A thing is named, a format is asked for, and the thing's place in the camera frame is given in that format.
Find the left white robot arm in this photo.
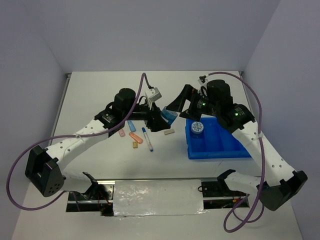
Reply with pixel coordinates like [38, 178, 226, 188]
[25, 87, 170, 200]

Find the silver foil sheet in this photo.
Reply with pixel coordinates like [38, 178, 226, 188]
[113, 179, 206, 217]

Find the blue slime jar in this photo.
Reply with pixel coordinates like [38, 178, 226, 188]
[160, 106, 178, 125]
[189, 121, 204, 137]

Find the blue transparent case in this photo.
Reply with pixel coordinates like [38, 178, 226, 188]
[127, 120, 136, 133]

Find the orange transparent case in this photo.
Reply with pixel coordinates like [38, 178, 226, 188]
[129, 132, 143, 144]

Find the pink transparent case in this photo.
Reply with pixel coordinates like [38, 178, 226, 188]
[118, 129, 126, 137]

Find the blue white marker pen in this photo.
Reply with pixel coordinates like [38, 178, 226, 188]
[141, 127, 154, 152]

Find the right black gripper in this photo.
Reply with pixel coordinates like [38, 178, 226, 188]
[165, 83, 219, 122]

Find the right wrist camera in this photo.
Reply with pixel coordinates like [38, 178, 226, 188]
[198, 75, 208, 97]

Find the yellow eraser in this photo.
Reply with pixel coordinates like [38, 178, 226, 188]
[132, 141, 138, 149]

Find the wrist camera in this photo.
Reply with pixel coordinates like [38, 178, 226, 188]
[198, 75, 208, 97]
[144, 87, 162, 110]

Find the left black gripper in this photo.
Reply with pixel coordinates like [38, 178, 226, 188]
[122, 97, 170, 132]

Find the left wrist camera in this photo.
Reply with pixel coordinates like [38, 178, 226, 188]
[144, 87, 162, 110]

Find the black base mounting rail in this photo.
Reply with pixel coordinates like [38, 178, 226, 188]
[66, 179, 246, 217]

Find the blue plastic divided bin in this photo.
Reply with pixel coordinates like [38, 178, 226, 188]
[185, 117, 250, 161]

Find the grey speckled eraser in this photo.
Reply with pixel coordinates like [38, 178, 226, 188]
[163, 129, 175, 135]

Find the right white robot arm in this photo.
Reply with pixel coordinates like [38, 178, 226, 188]
[166, 79, 308, 211]

